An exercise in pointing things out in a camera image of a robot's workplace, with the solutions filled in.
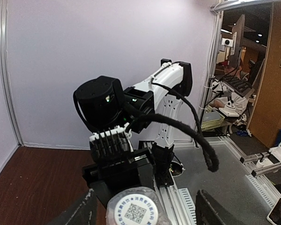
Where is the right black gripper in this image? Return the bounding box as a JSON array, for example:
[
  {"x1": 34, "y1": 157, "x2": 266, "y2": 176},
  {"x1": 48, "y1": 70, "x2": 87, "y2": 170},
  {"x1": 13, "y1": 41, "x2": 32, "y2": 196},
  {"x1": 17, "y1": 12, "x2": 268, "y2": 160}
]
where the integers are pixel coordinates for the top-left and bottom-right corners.
[{"x1": 82, "y1": 149, "x2": 155, "y2": 209}]

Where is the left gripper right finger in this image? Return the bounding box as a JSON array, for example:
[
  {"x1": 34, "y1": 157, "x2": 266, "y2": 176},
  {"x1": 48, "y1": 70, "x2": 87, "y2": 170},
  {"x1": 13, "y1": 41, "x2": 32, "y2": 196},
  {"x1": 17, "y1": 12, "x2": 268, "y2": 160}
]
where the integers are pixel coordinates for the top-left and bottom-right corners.
[{"x1": 195, "y1": 189, "x2": 241, "y2": 225}]

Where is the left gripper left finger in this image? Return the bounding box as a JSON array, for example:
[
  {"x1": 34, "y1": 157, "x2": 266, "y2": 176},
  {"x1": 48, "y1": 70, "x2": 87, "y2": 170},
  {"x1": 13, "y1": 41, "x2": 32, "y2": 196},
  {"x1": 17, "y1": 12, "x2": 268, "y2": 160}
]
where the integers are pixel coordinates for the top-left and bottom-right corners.
[{"x1": 47, "y1": 188, "x2": 97, "y2": 225}]

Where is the clear water bottle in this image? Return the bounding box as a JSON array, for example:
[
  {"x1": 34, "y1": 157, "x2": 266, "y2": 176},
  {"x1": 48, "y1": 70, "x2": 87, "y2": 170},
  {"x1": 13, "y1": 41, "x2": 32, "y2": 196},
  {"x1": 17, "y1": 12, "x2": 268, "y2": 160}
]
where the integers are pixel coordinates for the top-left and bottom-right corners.
[{"x1": 106, "y1": 187, "x2": 172, "y2": 225}]

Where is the white water bottle cap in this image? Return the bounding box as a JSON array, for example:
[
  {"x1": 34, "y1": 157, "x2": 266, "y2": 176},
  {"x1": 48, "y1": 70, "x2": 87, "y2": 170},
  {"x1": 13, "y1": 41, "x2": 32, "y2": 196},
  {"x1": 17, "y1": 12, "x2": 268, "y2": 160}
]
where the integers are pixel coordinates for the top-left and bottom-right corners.
[{"x1": 106, "y1": 193, "x2": 159, "y2": 225}]

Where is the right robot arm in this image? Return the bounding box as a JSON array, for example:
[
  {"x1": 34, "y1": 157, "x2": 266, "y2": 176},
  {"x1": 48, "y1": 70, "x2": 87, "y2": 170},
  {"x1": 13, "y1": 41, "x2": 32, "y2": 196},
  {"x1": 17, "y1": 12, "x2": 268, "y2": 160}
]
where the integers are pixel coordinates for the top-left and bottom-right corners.
[{"x1": 73, "y1": 59, "x2": 192, "y2": 206}]

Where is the smartphone on floor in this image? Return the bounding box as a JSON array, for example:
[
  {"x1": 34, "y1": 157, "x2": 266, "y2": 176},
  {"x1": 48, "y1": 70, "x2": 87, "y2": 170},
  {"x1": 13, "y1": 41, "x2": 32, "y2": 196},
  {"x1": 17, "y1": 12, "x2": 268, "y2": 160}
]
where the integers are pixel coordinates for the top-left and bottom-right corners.
[{"x1": 267, "y1": 198, "x2": 281, "y2": 225}]

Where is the seated person red cap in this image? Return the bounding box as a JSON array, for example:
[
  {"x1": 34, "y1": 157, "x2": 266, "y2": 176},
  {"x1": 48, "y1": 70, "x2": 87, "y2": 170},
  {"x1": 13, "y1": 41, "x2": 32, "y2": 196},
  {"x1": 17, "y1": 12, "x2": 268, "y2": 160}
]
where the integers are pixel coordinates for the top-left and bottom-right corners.
[{"x1": 209, "y1": 59, "x2": 248, "y2": 116}]

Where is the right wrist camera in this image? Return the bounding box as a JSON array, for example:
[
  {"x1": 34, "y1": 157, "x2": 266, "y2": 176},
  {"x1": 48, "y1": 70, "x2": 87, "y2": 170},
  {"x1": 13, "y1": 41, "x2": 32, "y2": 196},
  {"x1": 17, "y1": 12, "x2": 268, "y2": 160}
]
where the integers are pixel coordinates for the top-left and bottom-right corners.
[{"x1": 89, "y1": 123, "x2": 134, "y2": 164}]

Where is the right black braided cable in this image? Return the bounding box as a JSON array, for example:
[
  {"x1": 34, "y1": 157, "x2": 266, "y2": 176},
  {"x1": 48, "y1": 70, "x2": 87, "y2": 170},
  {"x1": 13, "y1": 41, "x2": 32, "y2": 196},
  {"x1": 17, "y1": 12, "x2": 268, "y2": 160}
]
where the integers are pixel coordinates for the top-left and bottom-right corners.
[{"x1": 128, "y1": 83, "x2": 220, "y2": 173}]

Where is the right aluminium frame post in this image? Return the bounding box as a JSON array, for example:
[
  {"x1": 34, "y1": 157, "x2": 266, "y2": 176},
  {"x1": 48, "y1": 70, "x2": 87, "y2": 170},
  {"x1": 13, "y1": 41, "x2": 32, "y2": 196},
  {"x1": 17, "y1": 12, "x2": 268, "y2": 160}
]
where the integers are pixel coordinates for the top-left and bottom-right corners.
[{"x1": 0, "y1": 0, "x2": 23, "y2": 146}]

